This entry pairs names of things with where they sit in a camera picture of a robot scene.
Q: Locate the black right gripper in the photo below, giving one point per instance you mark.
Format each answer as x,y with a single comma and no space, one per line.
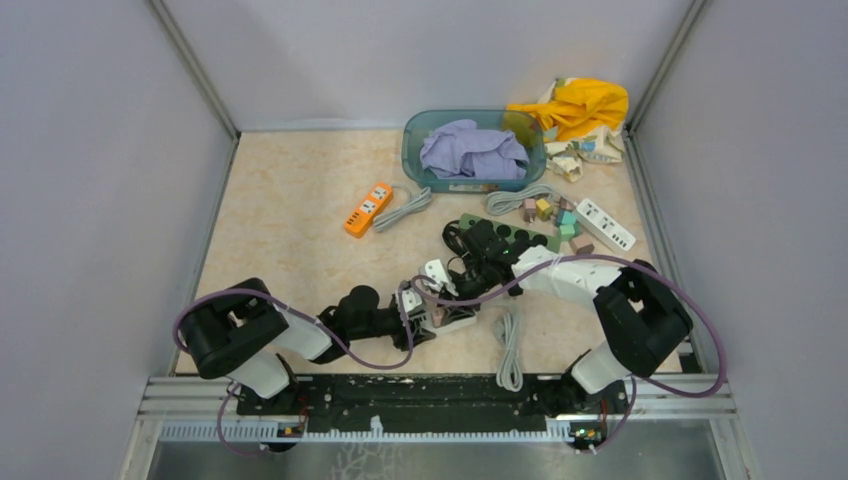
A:
461,307

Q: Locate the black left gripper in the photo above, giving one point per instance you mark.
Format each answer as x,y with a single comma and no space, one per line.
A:
401,339

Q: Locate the small white power strip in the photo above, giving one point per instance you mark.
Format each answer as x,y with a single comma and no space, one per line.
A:
458,319

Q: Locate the green power strip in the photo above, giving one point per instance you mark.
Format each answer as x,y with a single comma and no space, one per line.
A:
511,233

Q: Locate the yellow usb charger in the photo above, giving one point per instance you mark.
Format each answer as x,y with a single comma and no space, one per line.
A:
543,209

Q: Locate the light green usb charger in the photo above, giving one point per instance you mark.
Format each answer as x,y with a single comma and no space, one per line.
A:
567,232

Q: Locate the teal usb charger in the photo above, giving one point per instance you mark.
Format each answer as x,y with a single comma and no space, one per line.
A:
565,217

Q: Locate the orange power strip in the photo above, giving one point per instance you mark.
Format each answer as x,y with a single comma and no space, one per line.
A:
363,216

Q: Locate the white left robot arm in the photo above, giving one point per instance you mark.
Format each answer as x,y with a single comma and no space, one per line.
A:
230,333

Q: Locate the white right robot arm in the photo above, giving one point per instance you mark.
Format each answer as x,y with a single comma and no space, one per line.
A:
642,320

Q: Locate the purple cloth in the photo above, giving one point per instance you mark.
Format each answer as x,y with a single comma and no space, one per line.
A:
461,150

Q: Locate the teal plastic basin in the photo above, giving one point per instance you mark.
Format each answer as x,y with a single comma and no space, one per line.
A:
420,126

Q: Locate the white patterned cloth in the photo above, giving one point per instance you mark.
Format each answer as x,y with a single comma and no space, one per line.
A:
601,146

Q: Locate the yellow cloth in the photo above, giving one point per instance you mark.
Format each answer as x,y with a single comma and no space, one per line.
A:
575,107

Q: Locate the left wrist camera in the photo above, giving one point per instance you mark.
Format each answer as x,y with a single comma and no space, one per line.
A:
408,300

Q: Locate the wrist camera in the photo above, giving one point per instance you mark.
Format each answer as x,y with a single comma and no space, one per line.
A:
439,281
408,300

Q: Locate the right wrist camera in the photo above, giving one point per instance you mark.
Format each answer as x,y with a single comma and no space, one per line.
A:
439,281

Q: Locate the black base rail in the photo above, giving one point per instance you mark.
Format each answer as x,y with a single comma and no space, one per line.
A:
431,404

